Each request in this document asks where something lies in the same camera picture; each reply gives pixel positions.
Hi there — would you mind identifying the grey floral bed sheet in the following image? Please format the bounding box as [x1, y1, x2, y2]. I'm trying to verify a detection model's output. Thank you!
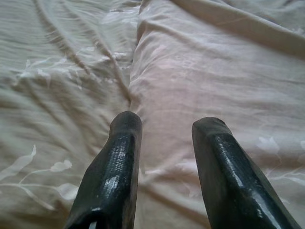
[0, 0, 305, 229]

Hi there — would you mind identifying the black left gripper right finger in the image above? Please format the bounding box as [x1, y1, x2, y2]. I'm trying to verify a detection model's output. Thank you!
[192, 116, 302, 229]

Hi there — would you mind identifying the beige pillow with pink edge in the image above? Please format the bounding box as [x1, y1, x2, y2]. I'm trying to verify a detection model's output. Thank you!
[128, 0, 305, 229]

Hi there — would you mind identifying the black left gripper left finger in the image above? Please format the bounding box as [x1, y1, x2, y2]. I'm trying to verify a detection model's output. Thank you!
[63, 111, 143, 229]

